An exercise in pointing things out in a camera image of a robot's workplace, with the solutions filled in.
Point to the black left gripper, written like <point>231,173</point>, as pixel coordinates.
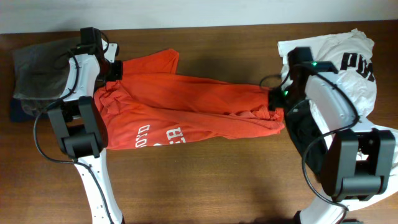
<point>117,72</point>

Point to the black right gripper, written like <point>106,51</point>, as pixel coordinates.
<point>275,98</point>

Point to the orange red printed t-shirt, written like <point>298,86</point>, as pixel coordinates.
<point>152,105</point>

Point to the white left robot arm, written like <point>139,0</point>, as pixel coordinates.
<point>78,126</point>

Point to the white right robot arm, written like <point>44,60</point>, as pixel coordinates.
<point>326,101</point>

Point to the black garment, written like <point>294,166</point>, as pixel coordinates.
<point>302,130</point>

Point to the folded grey garment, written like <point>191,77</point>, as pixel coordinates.
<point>41,73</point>

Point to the white t-shirt with black print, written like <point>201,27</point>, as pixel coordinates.
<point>351,53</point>

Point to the folded navy blue garment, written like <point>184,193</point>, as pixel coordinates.
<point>18,113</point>

